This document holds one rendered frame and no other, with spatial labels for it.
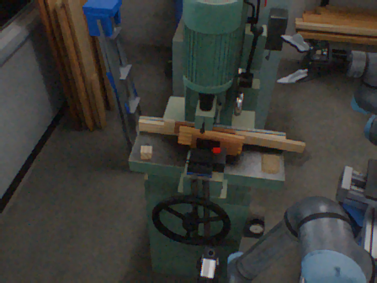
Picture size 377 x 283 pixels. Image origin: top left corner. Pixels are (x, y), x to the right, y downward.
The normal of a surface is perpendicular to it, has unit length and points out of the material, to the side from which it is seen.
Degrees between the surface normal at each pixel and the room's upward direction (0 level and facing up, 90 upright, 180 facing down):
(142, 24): 90
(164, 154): 0
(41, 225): 0
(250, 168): 0
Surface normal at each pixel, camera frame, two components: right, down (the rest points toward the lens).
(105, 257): 0.03, -0.72
